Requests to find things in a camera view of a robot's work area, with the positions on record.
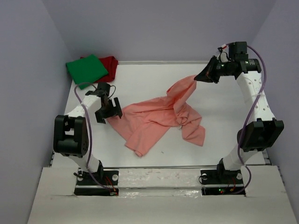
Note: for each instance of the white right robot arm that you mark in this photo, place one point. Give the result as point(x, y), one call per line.
point(261, 128)

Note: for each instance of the red folded t shirt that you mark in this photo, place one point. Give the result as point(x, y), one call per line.
point(110, 63)

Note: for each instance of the green folded t shirt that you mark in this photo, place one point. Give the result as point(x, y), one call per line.
point(86, 70)

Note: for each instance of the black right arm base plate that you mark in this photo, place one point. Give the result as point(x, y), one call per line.
point(214, 184)

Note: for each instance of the white front cover board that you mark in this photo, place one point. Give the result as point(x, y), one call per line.
point(161, 196)

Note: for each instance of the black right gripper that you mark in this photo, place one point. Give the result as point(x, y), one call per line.
point(202, 76)

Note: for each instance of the pink t shirt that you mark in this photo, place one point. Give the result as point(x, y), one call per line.
point(143, 124)

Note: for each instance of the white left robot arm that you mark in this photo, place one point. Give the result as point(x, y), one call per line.
point(73, 136)

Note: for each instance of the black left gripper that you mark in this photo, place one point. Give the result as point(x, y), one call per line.
point(115, 110)

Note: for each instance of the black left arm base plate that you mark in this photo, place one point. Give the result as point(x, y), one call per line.
point(107, 186)

